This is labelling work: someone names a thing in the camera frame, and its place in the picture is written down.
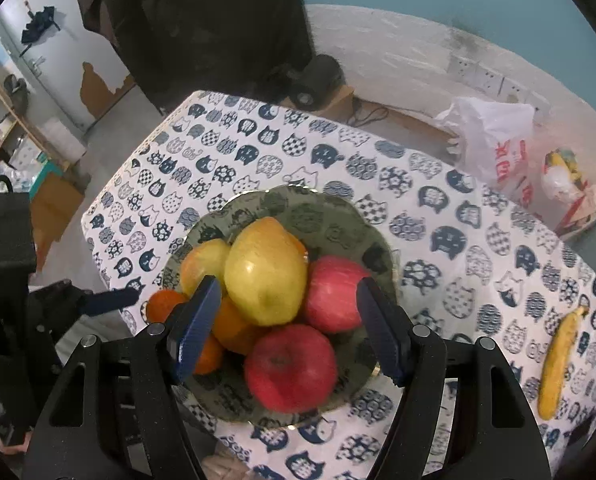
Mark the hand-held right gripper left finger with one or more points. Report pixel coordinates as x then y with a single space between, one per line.
198 332

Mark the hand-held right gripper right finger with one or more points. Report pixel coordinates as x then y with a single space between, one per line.
380 342

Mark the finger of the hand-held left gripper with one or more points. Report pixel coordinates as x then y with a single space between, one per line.
110 300

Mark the small orange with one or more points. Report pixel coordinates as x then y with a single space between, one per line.
163 306
209 358

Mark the large orange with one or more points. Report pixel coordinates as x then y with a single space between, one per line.
233 331

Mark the pink-red apple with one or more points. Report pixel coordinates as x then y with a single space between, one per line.
335 292

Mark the yellow-red apple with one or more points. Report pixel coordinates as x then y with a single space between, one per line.
203 265

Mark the yellow pear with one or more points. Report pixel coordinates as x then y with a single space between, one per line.
265 270

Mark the red apple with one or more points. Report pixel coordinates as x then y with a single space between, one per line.
290 367

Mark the green glass plate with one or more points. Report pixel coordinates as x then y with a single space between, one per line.
338 225

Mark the brown cardboard box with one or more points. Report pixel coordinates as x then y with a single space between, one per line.
53 210

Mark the cat print tablecloth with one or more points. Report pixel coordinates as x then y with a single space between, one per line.
427 305

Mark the teal box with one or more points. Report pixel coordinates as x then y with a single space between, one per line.
48 171

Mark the white foam box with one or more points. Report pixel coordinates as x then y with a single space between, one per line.
65 137

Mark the wooden shelf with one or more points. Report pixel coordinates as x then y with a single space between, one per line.
13 120

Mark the grey peeling door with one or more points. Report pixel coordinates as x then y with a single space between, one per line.
73 85

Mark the yellow banana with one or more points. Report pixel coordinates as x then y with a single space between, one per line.
557 365

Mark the dark blue folded umbrella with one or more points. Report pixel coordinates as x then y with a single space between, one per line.
39 25

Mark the white plastic bag red print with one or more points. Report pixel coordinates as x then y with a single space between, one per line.
487 130

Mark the red white cardboard box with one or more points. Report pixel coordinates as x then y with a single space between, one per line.
585 210

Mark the flat brown cardboard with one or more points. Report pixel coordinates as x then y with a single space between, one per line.
341 101

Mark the clear bag with yellow contents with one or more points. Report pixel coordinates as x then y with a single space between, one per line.
562 170

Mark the black round speaker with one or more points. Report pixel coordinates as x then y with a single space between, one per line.
318 77

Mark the large dark furniture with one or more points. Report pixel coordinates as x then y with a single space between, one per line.
203 25

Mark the white wall socket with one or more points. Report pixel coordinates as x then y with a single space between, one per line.
540 103
488 78
462 65
513 91

